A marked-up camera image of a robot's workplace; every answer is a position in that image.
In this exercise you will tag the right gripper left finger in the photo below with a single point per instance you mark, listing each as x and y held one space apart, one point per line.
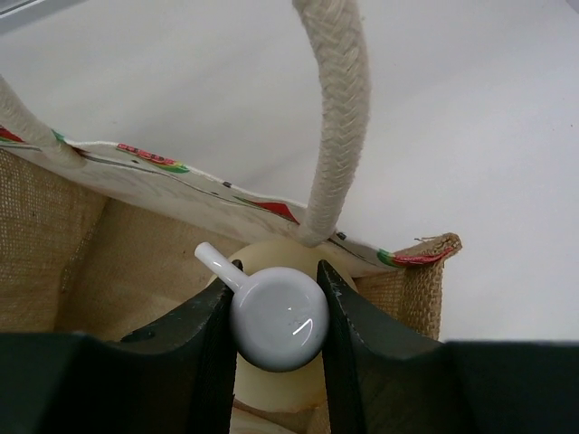
174 375

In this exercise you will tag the cream bottle white pump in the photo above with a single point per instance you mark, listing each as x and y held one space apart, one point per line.
279 319

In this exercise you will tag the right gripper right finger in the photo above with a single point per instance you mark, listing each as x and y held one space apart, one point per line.
383 377

